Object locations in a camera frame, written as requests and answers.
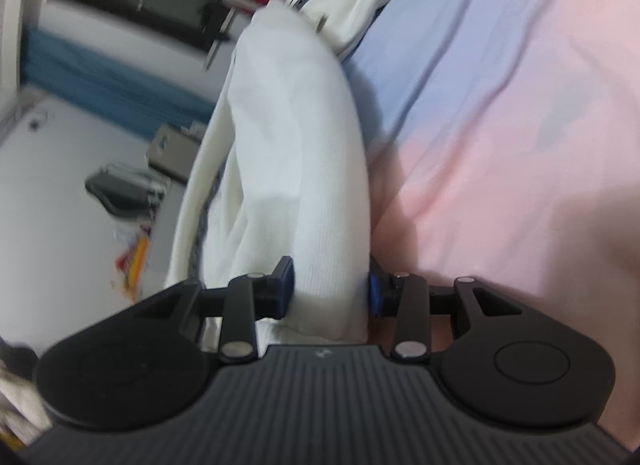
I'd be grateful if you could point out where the blue curtain left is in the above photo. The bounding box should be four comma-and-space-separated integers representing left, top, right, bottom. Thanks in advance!
21, 26, 215, 139

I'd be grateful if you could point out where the black and white chair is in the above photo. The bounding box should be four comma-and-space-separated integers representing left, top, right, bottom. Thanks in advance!
145, 124, 201, 186

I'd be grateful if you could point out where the pastel tie-dye bed cover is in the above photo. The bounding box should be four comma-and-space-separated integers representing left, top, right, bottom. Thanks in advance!
342, 0, 640, 346

